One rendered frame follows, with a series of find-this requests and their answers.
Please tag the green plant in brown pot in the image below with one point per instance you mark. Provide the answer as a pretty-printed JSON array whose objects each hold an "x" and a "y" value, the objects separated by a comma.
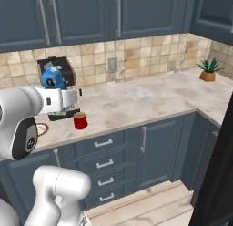
[{"x": 208, "y": 71}]

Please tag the grey wall socket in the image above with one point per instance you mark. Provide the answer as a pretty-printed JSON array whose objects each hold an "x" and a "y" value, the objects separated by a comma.
[{"x": 112, "y": 65}]

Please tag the red mug with coffee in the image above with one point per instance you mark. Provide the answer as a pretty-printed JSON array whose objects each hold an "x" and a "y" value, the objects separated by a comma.
[{"x": 80, "y": 122}]

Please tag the blue drawer front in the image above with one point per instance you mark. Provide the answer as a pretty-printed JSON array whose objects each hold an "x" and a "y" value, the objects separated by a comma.
[
  {"x": 126, "y": 178},
  {"x": 124, "y": 194},
  {"x": 124, "y": 140},
  {"x": 126, "y": 161}
]

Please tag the blue corner wall cupboard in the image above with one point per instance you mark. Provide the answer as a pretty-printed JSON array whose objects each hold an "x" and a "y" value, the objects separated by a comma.
[{"x": 214, "y": 15}]

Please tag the blue corner base cupboard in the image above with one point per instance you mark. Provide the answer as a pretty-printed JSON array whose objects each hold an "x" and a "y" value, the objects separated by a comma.
[{"x": 197, "y": 150}]

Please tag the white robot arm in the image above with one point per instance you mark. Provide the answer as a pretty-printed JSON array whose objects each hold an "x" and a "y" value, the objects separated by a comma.
[{"x": 18, "y": 129}]

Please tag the blue wall cupboard door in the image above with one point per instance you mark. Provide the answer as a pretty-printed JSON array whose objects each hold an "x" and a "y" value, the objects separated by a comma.
[
  {"x": 151, "y": 14},
  {"x": 82, "y": 17},
  {"x": 18, "y": 20}
]

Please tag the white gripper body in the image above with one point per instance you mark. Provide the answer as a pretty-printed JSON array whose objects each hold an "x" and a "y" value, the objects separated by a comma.
[{"x": 70, "y": 99}]

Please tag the white saucer with brown rim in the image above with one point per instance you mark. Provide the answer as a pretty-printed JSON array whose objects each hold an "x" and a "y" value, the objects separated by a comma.
[{"x": 44, "y": 129}]

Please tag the blue base cupboard door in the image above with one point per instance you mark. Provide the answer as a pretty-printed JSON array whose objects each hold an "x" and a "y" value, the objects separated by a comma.
[
  {"x": 18, "y": 181},
  {"x": 162, "y": 152}
]

